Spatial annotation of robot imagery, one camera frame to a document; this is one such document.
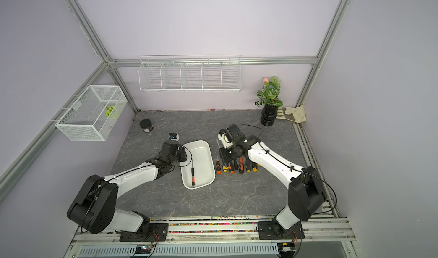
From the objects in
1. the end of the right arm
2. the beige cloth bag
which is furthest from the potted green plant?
the end of the right arm

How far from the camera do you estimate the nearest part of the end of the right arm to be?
597 millimetres

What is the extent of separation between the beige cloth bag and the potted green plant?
146mm

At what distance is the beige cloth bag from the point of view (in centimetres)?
118

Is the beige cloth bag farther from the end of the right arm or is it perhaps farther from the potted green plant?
the end of the right arm

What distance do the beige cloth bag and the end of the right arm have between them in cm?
62

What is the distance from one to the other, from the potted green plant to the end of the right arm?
0.36 m

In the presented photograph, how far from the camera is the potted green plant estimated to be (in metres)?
0.94
